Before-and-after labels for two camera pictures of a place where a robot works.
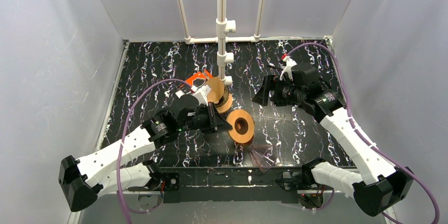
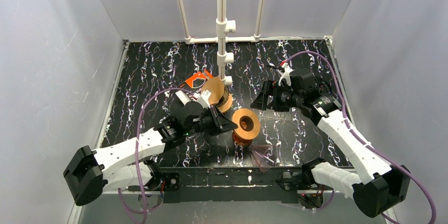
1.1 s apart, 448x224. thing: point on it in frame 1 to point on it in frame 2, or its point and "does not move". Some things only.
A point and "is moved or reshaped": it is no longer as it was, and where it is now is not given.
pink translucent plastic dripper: (263, 155) does not move
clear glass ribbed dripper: (224, 97) does not move
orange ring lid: (231, 118) is moved or reshaped
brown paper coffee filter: (217, 89) does not move
